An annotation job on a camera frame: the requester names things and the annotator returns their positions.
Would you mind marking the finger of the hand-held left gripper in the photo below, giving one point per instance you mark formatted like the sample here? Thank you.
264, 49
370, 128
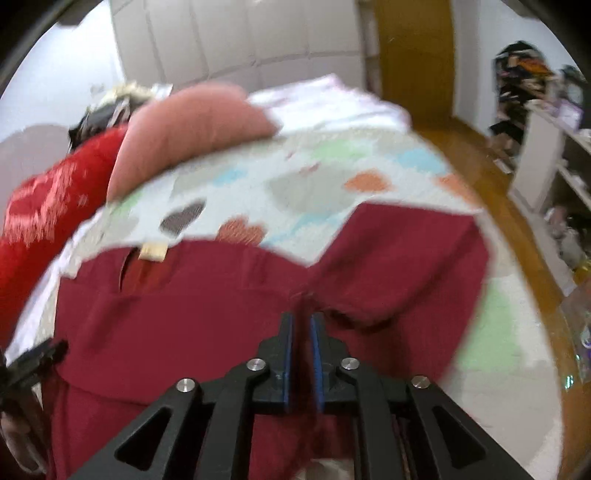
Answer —
37, 360

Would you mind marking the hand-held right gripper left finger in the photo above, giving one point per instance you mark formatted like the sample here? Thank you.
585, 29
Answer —
288, 364

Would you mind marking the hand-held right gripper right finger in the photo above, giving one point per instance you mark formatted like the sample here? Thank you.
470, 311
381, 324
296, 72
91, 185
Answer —
317, 369

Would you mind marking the dark red garment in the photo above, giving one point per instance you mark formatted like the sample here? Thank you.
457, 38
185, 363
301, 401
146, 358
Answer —
184, 323

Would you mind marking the person's left forearm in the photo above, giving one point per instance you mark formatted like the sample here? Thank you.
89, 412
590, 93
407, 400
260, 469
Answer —
18, 438

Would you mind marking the pile of mixed clothes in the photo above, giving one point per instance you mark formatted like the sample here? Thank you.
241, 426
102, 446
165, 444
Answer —
115, 108

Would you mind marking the red embroidered quilt roll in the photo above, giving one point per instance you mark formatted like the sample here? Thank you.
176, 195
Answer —
46, 207

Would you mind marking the heart print quilt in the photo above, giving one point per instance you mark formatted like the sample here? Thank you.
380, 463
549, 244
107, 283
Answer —
323, 184

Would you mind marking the round grey headboard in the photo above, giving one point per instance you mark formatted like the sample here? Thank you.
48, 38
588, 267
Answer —
32, 157

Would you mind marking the pink square pillow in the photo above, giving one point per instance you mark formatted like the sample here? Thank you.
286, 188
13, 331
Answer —
194, 124

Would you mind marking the white pink blanket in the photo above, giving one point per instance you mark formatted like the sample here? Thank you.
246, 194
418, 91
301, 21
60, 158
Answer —
332, 101

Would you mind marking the white shelf unit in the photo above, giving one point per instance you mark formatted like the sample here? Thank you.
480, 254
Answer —
540, 161

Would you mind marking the wooden door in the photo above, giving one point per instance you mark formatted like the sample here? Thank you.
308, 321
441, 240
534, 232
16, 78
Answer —
415, 55

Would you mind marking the white wardrobe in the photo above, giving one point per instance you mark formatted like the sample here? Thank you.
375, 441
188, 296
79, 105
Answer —
240, 37

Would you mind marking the shoe rack with shoes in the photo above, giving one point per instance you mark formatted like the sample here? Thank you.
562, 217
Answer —
519, 92

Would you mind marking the purple box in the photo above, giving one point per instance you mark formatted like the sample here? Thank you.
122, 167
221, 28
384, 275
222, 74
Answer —
570, 113

